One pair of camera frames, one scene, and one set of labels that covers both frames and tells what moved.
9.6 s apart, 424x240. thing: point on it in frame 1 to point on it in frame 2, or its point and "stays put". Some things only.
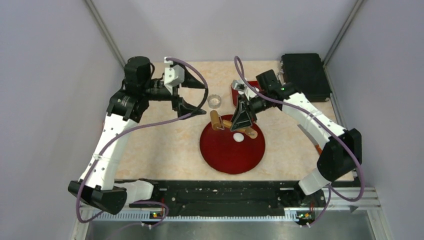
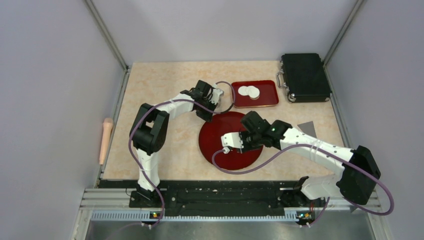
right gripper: (241, 118) to (246, 148)
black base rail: (234, 197) stays put
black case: (306, 71) stays put
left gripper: (178, 103) to (207, 116)
